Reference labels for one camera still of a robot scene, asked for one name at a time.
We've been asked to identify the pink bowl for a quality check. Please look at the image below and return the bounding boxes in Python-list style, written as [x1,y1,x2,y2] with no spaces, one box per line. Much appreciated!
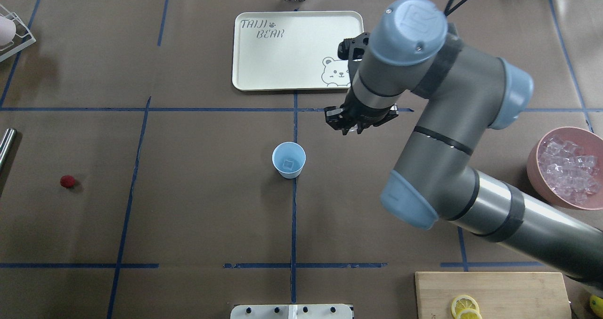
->
[526,127,602,210]

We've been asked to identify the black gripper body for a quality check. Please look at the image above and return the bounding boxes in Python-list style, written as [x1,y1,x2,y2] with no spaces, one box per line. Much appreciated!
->
[324,32,400,135]

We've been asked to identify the white cup rack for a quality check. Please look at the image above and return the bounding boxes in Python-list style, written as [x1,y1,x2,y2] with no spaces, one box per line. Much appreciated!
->
[0,5,37,62]

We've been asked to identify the metal muddler stick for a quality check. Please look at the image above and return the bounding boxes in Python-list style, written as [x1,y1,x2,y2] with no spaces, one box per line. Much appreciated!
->
[0,128,17,171]

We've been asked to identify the lemon slices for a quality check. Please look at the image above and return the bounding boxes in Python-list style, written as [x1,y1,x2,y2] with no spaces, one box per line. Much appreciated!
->
[450,294,483,319]

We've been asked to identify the light blue plastic cup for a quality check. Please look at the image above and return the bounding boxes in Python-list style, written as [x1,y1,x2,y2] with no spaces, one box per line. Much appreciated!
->
[272,142,306,179]

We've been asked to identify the clear ice cube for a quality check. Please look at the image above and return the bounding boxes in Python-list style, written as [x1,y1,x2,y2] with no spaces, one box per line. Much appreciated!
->
[282,158,296,172]

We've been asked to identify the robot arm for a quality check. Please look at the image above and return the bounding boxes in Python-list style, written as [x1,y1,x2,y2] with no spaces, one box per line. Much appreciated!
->
[324,0,603,295]

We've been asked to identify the pink cup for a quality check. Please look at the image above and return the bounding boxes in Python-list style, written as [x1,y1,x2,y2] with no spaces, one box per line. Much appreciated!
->
[0,16,16,46]

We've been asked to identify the whole lemon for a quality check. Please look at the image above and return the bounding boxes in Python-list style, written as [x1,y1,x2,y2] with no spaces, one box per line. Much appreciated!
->
[589,294,603,319]

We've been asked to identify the cream bear tray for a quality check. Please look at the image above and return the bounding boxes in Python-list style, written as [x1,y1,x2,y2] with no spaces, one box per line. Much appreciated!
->
[232,11,364,91]

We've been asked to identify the pile of clear ice cubes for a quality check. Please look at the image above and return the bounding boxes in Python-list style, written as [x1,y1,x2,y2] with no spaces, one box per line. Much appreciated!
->
[537,136,602,205]

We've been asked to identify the red strawberry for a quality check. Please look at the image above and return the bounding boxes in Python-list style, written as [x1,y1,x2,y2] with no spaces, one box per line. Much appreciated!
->
[60,175,77,188]

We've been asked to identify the wooden cutting board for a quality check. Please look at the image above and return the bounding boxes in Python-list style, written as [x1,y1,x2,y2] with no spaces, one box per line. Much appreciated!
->
[414,271,571,319]

